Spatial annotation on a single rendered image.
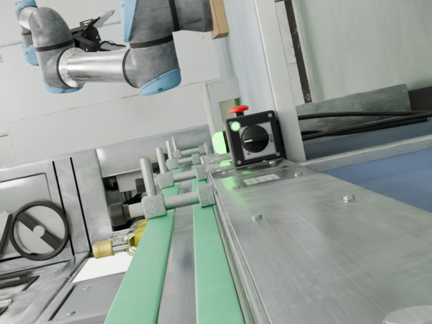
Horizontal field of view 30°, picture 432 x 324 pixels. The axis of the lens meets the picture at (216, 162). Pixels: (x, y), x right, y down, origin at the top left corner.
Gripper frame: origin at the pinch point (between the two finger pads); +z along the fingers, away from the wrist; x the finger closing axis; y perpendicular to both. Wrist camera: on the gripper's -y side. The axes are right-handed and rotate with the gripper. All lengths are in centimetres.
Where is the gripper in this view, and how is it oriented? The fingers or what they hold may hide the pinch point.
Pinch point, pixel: (121, 29)
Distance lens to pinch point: 291.4
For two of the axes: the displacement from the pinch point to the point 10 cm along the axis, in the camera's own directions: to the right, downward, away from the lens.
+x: 1.9, 7.6, 6.3
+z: 9.6, -2.8, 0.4
